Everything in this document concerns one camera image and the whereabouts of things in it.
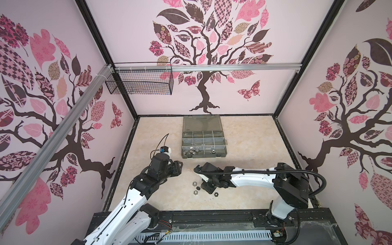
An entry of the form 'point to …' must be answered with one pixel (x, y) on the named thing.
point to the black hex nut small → (198, 188)
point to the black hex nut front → (216, 193)
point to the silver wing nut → (185, 151)
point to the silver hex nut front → (195, 192)
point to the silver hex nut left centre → (194, 184)
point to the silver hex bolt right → (213, 151)
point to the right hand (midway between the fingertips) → (203, 183)
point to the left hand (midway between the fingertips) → (179, 166)
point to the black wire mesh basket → (151, 78)
